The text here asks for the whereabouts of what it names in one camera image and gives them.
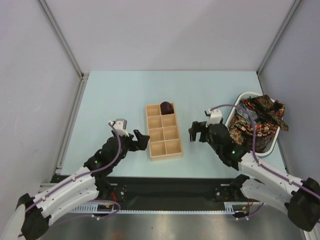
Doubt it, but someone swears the grey cable duct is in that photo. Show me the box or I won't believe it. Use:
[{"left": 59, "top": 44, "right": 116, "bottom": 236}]
[{"left": 69, "top": 202, "right": 261, "bottom": 216}]

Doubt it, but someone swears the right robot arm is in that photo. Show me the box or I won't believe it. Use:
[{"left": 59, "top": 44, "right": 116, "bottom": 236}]
[{"left": 188, "top": 121, "right": 320, "bottom": 232}]

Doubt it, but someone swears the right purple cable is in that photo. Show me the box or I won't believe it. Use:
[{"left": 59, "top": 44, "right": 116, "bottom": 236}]
[{"left": 209, "top": 103, "right": 320, "bottom": 221}]

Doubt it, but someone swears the red navy striped tie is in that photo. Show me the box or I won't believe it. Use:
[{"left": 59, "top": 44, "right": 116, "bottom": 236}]
[{"left": 160, "top": 101, "right": 174, "bottom": 115}]

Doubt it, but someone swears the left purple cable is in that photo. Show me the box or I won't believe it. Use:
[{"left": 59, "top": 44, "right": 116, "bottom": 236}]
[{"left": 17, "top": 123, "right": 123, "bottom": 238}]

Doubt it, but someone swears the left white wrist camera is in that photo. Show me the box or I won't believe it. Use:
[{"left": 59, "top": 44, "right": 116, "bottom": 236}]
[{"left": 108, "top": 118, "right": 129, "bottom": 137}]

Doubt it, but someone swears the wooden compartment tray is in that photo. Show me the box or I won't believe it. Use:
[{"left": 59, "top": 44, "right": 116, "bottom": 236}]
[{"left": 145, "top": 102, "right": 184, "bottom": 161}]

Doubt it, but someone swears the grey blue tie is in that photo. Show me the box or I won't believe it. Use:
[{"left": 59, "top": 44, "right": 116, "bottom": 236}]
[{"left": 236, "top": 102, "right": 258, "bottom": 124}]

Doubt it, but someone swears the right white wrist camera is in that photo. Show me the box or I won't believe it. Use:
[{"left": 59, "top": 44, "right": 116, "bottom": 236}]
[{"left": 204, "top": 109, "right": 223, "bottom": 128}]

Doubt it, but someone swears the purple cable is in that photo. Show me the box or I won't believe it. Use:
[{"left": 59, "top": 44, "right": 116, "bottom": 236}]
[
  {"left": 209, "top": 103, "right": 320, "bottom": 221},
  {"left": 17, "top": 123, "right": 123, "bottom": 238}
]

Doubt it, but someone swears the red floral patterned tie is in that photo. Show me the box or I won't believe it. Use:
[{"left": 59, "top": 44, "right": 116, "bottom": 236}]
[{"left": 228, "top": 98, "right": 286, "bottom": 147}]

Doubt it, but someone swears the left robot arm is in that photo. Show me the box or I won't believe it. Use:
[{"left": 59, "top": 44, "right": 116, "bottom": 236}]
[{"left": 0, "top": 129, "right": 150, "bottom": 240}]

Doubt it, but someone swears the white laundry basket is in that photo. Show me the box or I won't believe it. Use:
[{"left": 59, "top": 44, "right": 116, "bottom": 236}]
[{"left": 224, "top": 92, "right": 281, "bottom": 158}]

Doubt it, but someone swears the dark paisley tie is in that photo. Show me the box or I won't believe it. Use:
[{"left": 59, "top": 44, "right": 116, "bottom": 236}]
[{"left": 240, "top": 94, "right": 289, "bottom": 135}]

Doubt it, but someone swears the aluminium frame post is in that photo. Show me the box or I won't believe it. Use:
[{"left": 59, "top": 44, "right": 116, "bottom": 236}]
[
  {"left": 256, "top": 0, "right": 303, "bottom": 77},
  {"left": 36, "top": 0, "right": 85, "bottom": 79}
]

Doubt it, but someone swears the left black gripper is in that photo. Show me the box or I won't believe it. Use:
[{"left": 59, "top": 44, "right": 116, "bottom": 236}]
[{"left": 111, "top": 129, "right": 149, "bottom": 167}]

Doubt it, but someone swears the aluminium frame post right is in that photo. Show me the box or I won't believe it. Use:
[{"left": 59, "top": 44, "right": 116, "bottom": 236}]
[{"left": 256, "top": 0, "right": 303, "bottom": 77}]

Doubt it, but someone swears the aluminium frame post left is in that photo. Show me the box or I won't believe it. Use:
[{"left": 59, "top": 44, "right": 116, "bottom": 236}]
[{"left": 36, "top": 0, "right": 85, "bottom": 79}]

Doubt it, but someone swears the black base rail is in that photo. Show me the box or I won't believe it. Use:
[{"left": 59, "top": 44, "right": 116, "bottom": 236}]
[{"left": 51, "top": 174, "right": 251, "bottom": 211}]

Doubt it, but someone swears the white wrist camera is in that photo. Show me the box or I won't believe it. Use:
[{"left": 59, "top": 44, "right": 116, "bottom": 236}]
[
  {"left": 204, "top": 109, "right": 223, "bottom": 128},
  {"left": 108, "top": 118, "right": 129, "bottom": 137}
]

